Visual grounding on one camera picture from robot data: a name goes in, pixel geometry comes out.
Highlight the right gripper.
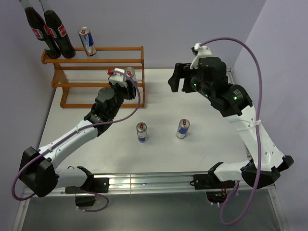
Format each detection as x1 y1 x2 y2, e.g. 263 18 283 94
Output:
167 63 213 100

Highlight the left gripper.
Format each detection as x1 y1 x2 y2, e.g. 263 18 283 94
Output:
108 77 137 117

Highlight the energy drink can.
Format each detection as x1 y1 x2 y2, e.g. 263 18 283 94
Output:
78 27 96 57
176 119 190 139
136 122 147 142
124 67 137 82

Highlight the cola bottle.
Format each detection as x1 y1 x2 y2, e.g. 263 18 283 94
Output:
19 0 61 59
39 0 76 59

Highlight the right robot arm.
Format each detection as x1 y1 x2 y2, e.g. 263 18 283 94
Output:
168 57 294 189

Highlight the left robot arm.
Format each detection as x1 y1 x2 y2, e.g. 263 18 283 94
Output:
16 78 140 197

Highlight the wooden two-tier shelf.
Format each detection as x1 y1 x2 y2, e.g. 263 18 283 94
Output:
41 46 145 108

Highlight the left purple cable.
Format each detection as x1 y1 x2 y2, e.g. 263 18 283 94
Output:
12 72 141 213

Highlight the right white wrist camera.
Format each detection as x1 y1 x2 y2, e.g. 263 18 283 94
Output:
190 43 212 69

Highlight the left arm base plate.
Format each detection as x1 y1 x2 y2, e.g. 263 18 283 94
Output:
65 177 109 194

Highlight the aluminium rail frame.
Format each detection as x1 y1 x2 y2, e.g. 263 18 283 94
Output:
12 67 289 231

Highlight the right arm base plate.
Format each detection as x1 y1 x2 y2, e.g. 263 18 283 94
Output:
190 173 235 190

